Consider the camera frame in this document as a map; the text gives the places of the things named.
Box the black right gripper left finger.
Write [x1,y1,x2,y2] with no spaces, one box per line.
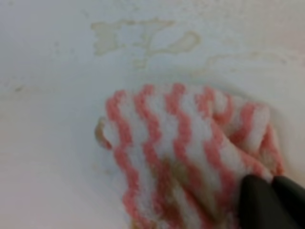
[238,175,298,229]

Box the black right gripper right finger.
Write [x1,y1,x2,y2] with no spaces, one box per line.
[272,176,305,229]

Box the pink white striped rag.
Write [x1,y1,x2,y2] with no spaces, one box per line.
[95,83,284,229]

